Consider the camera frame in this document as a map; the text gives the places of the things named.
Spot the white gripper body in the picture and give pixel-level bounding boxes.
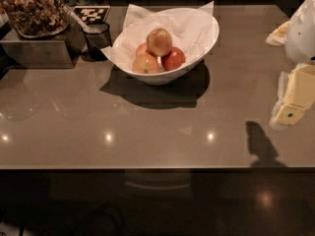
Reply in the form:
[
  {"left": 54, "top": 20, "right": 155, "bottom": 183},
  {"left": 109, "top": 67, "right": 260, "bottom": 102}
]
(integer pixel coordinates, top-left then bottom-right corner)
[{"left": 284, "top": 0, "right": 315, "bottom": 64}]

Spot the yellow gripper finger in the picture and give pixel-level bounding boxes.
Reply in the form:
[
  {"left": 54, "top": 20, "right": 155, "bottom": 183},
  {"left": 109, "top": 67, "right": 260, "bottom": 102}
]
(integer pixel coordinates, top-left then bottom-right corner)
[
  {"left": 266, "top": 22, "right": 289, "bottom": 46},
  {"left": 270, "top": 64, "right": 315, "bottom": 130}
]

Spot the yellow-red apple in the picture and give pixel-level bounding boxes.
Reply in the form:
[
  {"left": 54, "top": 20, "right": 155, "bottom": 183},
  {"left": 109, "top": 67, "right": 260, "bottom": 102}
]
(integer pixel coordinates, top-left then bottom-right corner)
[
  {"left": 133, "top": 54, "right": 158, "bottom": 74},
  {"left": 147, "top": 28, "right": 172, "bottom": 57}
]

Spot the right red apple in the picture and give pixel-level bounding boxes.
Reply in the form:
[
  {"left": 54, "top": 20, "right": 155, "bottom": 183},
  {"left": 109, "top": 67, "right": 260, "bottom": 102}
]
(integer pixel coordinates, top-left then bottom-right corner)
[{"left": 161, "top": 47, "right": 186, "bottom": 71}]

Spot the red apple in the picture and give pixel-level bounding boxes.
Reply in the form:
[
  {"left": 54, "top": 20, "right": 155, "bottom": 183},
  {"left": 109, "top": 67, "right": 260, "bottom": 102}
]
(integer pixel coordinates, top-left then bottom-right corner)
[
  {"left": 161, "top": 47, "right": 186, "bottom": 71},
  {"left": 136, "top": 42, "right": 148, "bottom": 56}
]

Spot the white ceramic bowl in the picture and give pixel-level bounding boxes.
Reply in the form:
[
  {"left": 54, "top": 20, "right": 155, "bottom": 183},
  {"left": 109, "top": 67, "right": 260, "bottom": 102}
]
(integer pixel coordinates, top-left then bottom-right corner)
[{"left": 111, "top": 7, "right": 221, "bottom": 86}]

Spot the back left red apple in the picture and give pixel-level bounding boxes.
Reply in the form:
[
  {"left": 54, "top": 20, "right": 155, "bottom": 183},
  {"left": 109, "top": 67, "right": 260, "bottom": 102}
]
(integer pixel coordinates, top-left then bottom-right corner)
[{"left": 136, "top": 42, "right": 148, "bottom": 56}]

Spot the white paper liner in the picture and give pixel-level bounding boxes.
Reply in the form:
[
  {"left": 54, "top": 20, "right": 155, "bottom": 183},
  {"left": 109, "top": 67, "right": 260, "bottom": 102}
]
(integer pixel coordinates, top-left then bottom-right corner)
[{"left": 100, "top": 1, "right": 219, "bottom": 72}]

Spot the black white fiducial marker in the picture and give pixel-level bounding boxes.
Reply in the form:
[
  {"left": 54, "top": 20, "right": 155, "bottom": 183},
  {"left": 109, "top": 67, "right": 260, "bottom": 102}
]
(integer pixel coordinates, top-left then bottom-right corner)
[{"left": 74, "top": 6, "right": 110, "bottom": 23}]

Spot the dark metal box stand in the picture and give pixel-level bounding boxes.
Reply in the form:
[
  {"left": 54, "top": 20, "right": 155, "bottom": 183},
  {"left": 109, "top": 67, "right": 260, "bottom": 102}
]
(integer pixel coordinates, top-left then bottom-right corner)
[{"left": 0, "top": 23, "right": 86, "bottom": 69}]

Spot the glass jar of nuts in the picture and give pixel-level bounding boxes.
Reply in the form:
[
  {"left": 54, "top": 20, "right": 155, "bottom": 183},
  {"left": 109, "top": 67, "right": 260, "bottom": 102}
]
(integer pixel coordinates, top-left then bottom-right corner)
[{"left": 0, "top": 0, "right": 69, "bottom": 38}]

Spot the white spoon handle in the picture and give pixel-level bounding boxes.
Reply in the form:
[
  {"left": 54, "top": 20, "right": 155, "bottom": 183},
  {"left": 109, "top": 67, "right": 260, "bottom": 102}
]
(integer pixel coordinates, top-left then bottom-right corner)
[{"left": 64, "top": 5, "right": 90, "bottom": 33}]

